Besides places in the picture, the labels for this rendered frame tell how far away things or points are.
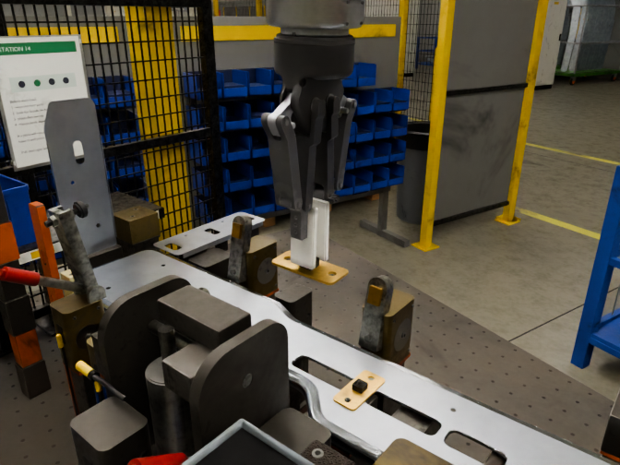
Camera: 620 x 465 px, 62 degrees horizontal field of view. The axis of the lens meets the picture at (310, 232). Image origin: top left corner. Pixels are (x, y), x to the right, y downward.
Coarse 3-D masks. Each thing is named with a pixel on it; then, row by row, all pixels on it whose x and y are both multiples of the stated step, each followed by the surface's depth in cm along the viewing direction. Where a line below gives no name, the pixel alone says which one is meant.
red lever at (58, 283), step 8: (0, 272) 76; (8, 272) 76; (16, 272) 77; (24, 272) 78; (32, 272) 80; (8, 280) 77; (16, 280) 77; (24, 280) 78; (32, 280) 79; (40, 280) 80; (48, 280) 81; (56, 280) 83; (64, 280) 84; (56, 288) 83; (64, 288) 84; (72, 288) 85; (80, 288) 86
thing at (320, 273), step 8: (280, 256) 59; (288, 256) 60; (272, 264) 58; (280, 264) 58; (288, 264) 58; (320, 264) 58; (328, 264) 58; (296, 272) 56; (304, 272) 56; (312, 272) 56; (320, 272) 56; (328, 272) 56; (336, 272) 56; (344, 272) 56; (320, 280) 55; (328, 280) 54; (336, 280) 55
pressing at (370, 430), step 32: (128, 256) 115; (160, 256) 115; (128, 288) 101; (224, 288) 101; (256, 320) 91; (288, 320) 91; (320, 352) 82; (352, 352) 82; (320, 384) 75; (384, 384) 75; (416, 384) 75; (320, 416) 68; (352, 416) 69; (384, 416) 69; (448, 416) 69; (480, 416) 69; (512, 416) 69; (352, 448) 64; (384, 448) 64; (448, 448) 64; (512, 448) 64; (544, 448) 64; (576, 448) 64
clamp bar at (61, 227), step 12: (84, 204) 83; (60, 216) 79; (72, 216) 81; (84, 216) 83; (60, 228) 81; (72, 228) 81; (60, 240) 83; (72, 240) 82; (72, 252) 82; (84, 252) 84; (72, 264) 85; (84, 264) 84; (84, 276) 85; (84, 288) 86
